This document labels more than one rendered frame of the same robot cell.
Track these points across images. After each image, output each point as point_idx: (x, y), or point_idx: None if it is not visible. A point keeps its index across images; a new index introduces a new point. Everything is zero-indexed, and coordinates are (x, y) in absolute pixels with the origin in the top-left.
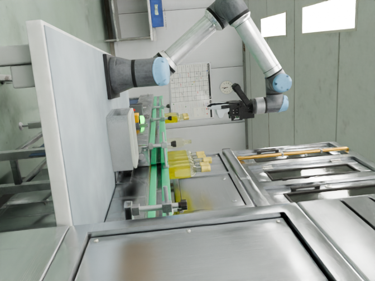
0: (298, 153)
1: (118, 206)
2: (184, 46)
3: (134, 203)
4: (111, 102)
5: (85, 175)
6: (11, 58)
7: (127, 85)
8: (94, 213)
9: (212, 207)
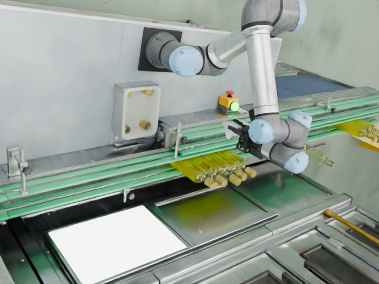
0: None
1: (70, 155)
2: (227, 43)
3: (76, 160)
4: (153, 74)
5: (1, 112)
6: None
7: (158, 63)
8: (14, 143)
9: (177, 220)
